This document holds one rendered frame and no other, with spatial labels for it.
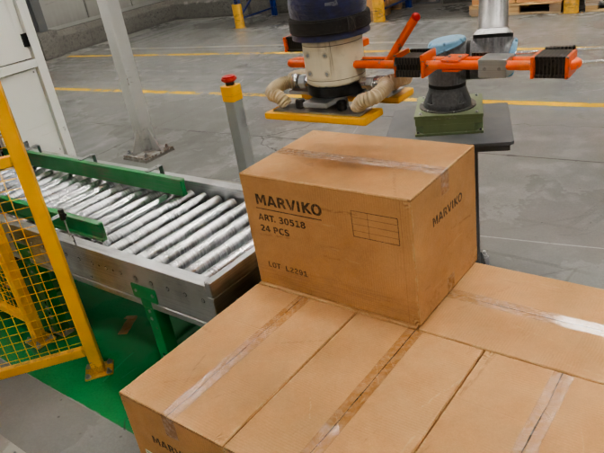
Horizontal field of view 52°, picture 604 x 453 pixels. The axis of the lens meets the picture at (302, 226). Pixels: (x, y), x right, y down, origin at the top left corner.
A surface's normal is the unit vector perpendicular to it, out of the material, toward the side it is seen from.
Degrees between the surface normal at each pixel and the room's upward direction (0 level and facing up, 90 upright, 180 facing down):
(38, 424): 0
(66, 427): 0
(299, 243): 90
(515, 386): 0
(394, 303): 90
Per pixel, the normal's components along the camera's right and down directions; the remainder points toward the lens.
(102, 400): -0.15, -0.88
